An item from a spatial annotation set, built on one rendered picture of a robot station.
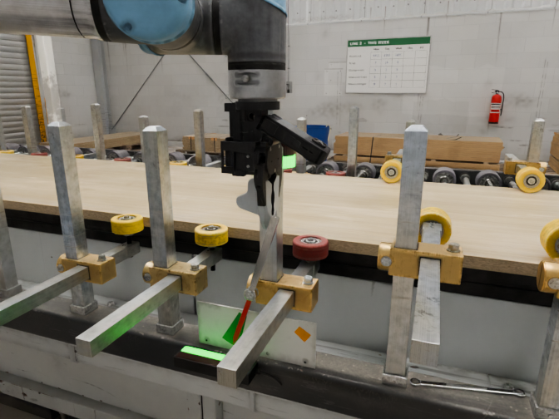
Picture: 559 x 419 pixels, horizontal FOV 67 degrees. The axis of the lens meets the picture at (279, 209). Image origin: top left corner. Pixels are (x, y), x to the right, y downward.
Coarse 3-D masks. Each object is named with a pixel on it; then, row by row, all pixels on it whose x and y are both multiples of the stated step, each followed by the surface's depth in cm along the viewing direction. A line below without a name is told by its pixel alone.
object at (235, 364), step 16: (304, 272) 88; (272, 304) 75; (288, 304) 77; (256, 320) 69; (272, 320) 70; (256, 336) 65; (272, 336) 70; (240, 352) 61; (256, 352) 64; (224, 368) 58; (240, 368) 58; (224, 384) 58
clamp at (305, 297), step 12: (288, 276) 84; (300, 276) 84; (264, 288) 82; (276, 288) 81; (288, 288) 80; (300, 288) 79; (312, 288) 79; (264, 300) 82; (300, 300) 80; (312, 300) 79
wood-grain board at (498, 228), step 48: (48, 192) 140; (96, 192) 140; (144, 192) 140; (192, 192) 140; (240, 192) 140; (288, 192) 140; (336, 192) 140; (384, 192) 140; (432, 192) 140; (480, 192) 140; (288, 240) 100; (336, 240) 96; (384, 240) 95; (480, 240) 95; (528, 240) 95
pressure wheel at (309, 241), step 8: (296, 240) 93; (304, 240) 94; (312, 240) 93; (320, 240) 94; (328, 240) 94; (296, 248) 91; (304, 248) 90; (312, 248) 90; (320, 248) 90; (328, 248) 93; (296, 256) 92; (304, 256) 90; (312, 256) 90; (320, 256) 91
